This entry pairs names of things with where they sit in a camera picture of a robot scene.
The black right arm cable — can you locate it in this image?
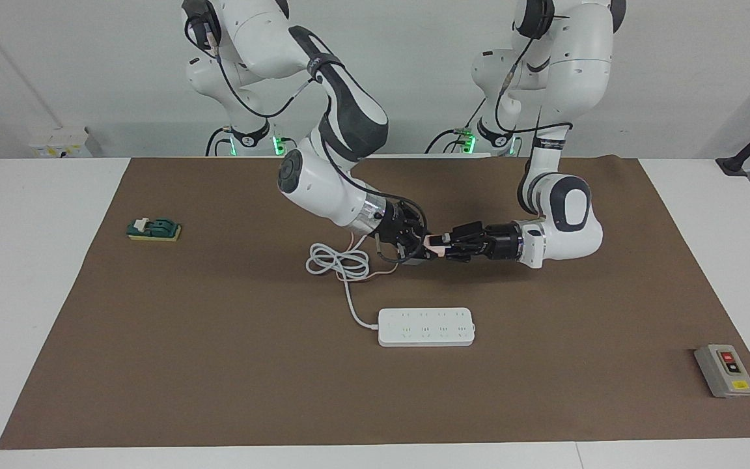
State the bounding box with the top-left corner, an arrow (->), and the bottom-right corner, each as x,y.
184,12 -> 430,263

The grey on-off switch box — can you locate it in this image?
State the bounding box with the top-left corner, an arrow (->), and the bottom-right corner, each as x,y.
694,344 -> 750,399

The green knife switch block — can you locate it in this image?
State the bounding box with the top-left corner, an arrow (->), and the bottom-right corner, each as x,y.
126,217 -> 182,243

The pink charging cable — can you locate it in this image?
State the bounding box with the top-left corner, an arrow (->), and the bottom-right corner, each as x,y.
348,233 -> 415,282

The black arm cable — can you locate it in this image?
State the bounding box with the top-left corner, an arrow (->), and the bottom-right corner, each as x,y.
184,12 -> 430,263
492,0 -> 575,222

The white power strip cable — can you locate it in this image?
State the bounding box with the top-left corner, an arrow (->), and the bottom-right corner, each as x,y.
305,242 -> 382,330

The white power strip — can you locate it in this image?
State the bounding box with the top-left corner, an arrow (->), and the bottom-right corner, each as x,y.
378,307 -> 477,348

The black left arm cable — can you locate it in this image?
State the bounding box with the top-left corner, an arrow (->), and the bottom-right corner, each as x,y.
492,0 -> 575,222

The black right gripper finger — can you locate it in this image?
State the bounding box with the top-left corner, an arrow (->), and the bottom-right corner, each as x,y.
400,244 -> 438,265
408,221 -> 439,248

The white box with yellow labels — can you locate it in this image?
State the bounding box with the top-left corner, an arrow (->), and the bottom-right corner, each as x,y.
29,126 -> 93,159

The brown table mat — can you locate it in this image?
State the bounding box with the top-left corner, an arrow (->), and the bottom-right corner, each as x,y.
0,155 -> 750,450

